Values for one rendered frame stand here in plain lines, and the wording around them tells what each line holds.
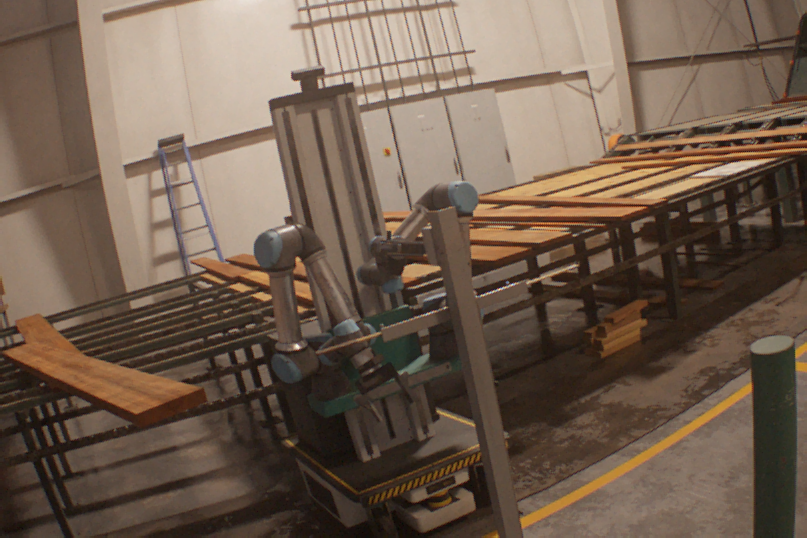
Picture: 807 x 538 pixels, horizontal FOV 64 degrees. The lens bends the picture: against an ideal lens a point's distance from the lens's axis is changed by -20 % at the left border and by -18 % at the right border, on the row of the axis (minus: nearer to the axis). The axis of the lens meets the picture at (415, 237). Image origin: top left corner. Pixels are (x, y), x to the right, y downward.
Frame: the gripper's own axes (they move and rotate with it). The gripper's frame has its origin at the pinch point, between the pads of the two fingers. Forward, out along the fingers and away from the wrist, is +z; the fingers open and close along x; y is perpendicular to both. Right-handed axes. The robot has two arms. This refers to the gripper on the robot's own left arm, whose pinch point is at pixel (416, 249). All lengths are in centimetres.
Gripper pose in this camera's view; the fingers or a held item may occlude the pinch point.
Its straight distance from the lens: 244.9
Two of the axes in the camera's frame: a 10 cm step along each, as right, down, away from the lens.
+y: 0.5, -10.0, 0.1
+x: 9.0, 0.5, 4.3
